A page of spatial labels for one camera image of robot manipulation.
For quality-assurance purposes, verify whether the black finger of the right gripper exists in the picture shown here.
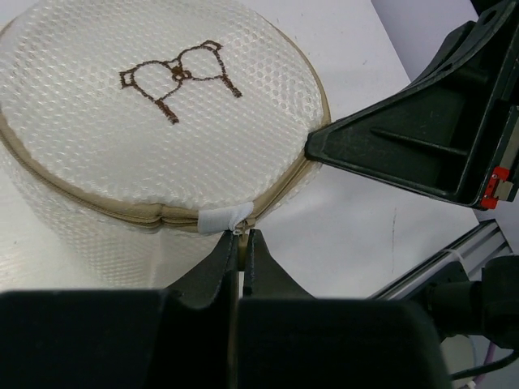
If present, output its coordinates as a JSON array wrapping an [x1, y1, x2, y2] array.
[[305, 22, 495, 207]]

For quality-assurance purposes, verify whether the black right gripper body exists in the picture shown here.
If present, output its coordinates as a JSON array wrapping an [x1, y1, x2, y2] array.
[[466, 1, 518, 210]]

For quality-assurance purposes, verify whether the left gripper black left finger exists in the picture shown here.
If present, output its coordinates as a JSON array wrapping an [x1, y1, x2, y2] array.
[[166, 231, 238, 310]]

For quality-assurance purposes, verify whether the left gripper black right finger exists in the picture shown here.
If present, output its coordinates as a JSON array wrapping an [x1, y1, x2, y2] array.
[[242, 229, 313, 299]]

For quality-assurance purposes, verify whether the aluminium rail frame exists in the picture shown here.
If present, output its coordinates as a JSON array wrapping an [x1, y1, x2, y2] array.
[[371, 220, 513, 300]]

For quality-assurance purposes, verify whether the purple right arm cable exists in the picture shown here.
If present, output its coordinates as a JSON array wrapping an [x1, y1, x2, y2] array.
[[453, 344, 519, 389]]

